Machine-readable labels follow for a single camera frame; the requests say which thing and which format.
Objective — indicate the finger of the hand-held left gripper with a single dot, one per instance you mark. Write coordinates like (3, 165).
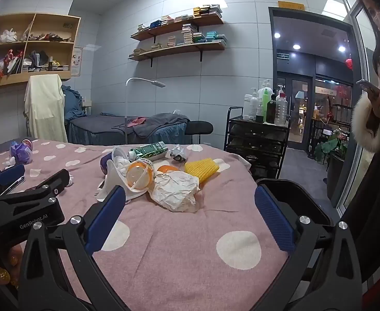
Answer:
(11, 173)
(57, 178)

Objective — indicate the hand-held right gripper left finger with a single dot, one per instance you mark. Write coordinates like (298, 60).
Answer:
(107, 220)

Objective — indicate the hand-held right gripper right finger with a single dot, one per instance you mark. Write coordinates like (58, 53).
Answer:
(274, 220)

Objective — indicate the purple plastic wrapper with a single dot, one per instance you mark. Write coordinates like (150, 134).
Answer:
(21, 152)

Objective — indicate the white plastic bag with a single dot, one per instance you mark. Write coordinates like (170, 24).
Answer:
(112, 184)

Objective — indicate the paper wrapper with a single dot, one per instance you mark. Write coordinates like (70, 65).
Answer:
(173, 191)

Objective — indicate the person's left hand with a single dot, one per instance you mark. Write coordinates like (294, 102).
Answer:
(13, 256)

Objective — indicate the small white tissue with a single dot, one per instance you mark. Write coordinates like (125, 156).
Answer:
(9, 161)

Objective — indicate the dark purple cup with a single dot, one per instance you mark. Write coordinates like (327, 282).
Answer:
(105, 165)

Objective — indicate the massage bed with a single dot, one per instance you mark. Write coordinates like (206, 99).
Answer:
(105, 129)

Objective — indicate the cream cloth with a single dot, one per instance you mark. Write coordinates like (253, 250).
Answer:
(45, 110)

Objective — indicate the pink polka dot blanket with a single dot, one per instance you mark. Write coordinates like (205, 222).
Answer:
(177, 233)

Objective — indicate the black trolley cart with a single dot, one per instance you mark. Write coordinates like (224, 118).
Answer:
(258, 149)

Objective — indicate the blue cloth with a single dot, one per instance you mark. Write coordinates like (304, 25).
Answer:
(75, 103)

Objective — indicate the orange fruit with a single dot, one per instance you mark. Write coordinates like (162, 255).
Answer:
(167, 169)

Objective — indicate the green drink carton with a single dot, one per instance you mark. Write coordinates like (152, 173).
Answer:
(149, 151)

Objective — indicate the yellow foam fruit net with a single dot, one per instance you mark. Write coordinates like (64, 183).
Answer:
(201, 168)

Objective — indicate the potted green plant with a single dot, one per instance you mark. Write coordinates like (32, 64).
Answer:
(334, 145)

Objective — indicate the crumpled clear plastic wrapper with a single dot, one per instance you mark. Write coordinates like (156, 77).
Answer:
(178, 154)

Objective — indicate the red cloth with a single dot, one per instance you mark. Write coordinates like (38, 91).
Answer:
(136, 122)

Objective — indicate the dark brown bottle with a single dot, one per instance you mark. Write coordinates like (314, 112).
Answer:
(271, 111)

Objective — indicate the clear bottle red cap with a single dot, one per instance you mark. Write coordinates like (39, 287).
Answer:
(281, 111)

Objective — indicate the grey blanket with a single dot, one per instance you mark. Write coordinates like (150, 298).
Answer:
(160, 124)

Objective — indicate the green bottle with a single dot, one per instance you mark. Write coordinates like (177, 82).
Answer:
(267, 103)

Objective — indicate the black stool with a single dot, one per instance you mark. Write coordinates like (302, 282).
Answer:
(198, 127)

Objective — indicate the white floor lamp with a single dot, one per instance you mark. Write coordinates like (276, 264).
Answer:
(144, 80)

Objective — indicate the wooden cubby shelf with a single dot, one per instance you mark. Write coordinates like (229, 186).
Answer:
(47, 43)

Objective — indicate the red lantern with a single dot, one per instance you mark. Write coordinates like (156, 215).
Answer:
(349, 63)

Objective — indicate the yellow door sign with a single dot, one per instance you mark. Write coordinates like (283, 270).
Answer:
(291, 5)

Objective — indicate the row of colourful boxes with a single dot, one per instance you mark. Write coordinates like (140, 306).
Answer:
(206, 10)

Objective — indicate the wall socket box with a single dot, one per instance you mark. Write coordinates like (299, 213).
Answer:
(87, 102)

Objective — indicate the wall poster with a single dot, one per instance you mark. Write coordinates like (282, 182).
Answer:
(77, 61)

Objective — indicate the wooden wall shelf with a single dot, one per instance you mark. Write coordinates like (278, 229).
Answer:
(177, 50)
(177, 27)

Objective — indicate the wall shelves with boxes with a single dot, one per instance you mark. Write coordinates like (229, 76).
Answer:
(190, 35)

